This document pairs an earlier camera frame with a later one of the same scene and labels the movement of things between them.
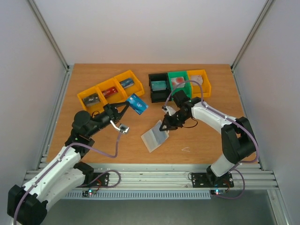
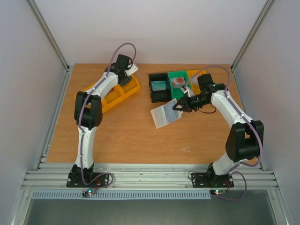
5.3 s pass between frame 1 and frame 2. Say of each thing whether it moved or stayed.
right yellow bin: stayed
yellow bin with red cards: stayed
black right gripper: moved
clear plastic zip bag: moved
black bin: stayed
